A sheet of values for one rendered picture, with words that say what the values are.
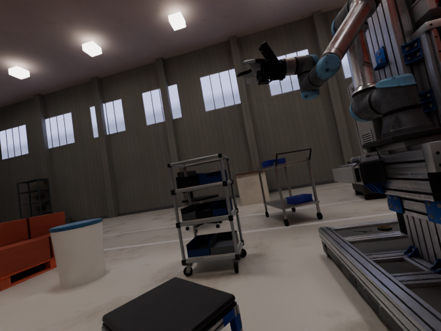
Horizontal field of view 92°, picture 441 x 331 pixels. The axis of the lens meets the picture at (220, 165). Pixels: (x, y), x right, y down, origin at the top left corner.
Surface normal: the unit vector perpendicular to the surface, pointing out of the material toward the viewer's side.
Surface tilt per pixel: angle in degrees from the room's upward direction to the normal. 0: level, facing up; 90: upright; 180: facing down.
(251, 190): 90
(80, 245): 93
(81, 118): 90
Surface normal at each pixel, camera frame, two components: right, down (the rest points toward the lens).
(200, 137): -0.19, -0.04
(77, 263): 0.43, -0.07
